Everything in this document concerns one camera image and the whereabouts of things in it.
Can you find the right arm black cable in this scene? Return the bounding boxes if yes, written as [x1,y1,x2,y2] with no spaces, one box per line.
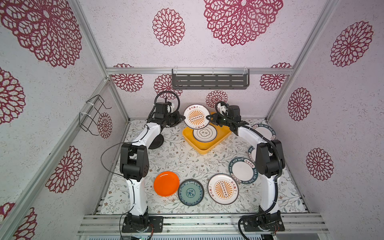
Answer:
[214,101,284,240]

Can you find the black wire rack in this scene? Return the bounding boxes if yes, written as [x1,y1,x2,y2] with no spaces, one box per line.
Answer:
[78,95,111,136]

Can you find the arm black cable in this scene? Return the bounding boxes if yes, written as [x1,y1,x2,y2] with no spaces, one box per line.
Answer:
[100,90,181,240]
[214,101,284,240]

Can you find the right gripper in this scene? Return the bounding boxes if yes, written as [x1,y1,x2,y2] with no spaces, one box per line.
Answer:
[206,113,232,129]

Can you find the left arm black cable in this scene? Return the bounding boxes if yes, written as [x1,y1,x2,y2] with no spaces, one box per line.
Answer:
[100,90,181,240]

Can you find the white plate clover emblem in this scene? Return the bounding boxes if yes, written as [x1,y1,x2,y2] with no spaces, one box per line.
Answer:
[193,125,218,143]

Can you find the yellow plastic bin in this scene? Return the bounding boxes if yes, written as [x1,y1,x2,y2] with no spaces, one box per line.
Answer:
[182,124,232,155]

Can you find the aluminium front rail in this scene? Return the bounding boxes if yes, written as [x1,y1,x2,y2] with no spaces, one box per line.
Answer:
[77,213,330,239]

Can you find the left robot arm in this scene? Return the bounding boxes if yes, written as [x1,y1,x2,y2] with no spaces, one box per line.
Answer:
[120,102,184,216]

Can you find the green rim plate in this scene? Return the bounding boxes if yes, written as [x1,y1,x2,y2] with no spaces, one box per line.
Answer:
[229,157,258,184]
[248,146,257,163]
[252,123,276,141]

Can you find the grey wall shelf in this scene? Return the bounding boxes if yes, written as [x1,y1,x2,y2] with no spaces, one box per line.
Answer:
[171,69,250,90]

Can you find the orange plate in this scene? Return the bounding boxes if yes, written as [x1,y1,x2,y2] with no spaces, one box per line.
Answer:
[154,171,180,197]

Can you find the small black plate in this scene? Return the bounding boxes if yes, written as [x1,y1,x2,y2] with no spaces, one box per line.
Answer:
[149,134,164,150]

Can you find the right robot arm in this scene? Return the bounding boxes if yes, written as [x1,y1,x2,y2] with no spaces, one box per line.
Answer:
[207,101,285,214]

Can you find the teal patterned plate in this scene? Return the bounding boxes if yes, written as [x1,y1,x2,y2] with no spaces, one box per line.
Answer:
[178,179,205,207]

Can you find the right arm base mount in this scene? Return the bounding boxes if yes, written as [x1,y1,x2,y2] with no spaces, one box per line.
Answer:
[240,211,286,232]

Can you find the sunburst plate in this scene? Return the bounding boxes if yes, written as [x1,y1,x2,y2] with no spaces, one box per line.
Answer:
[183,104,210,130]
[208,174,239,205]

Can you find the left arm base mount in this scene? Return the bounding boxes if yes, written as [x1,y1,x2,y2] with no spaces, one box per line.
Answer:
[122,214,164,234]

